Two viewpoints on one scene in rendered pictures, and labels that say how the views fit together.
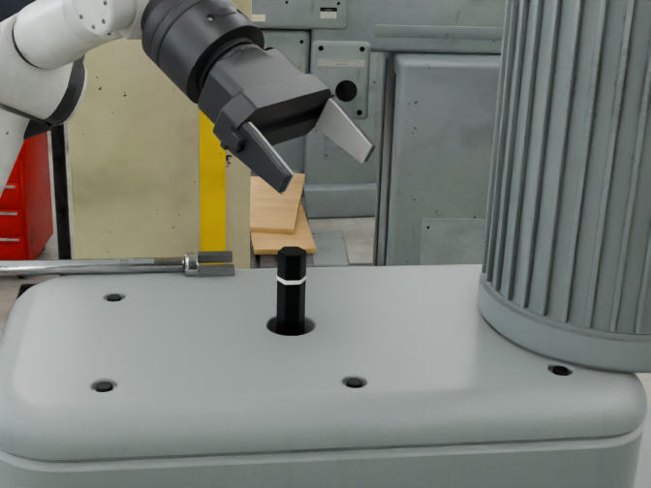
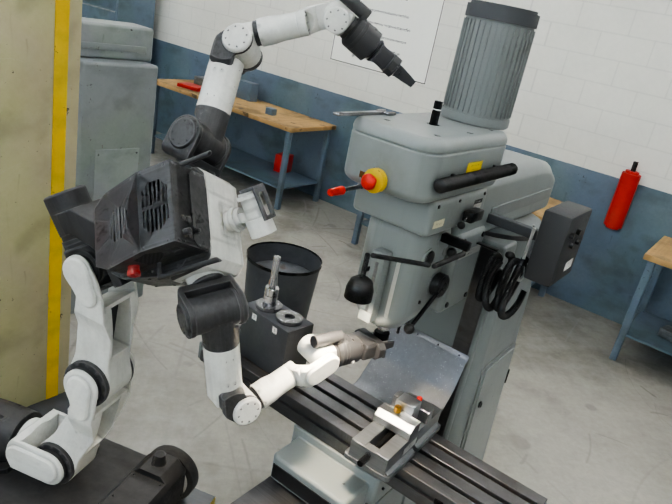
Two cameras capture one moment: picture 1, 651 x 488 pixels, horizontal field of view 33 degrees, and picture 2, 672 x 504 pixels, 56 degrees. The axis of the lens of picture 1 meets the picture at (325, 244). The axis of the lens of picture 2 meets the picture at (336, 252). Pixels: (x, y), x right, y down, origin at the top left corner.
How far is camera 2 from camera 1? 1.44 m
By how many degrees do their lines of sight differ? 45
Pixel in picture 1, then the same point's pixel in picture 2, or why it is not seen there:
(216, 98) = (383, 57)
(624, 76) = (515, 51)
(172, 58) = (366, 43)
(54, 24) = (289, 28)
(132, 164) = (15, 114)
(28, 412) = (437, 141)
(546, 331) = (486, 120)
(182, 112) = (44, 83)
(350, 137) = not seen: hidden behind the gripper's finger
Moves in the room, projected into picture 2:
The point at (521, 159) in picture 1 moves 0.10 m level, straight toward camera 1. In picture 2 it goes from (484, 74) to (512, 81)
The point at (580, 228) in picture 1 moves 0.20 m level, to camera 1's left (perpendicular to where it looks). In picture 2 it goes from (498, 91) to (457, 88)
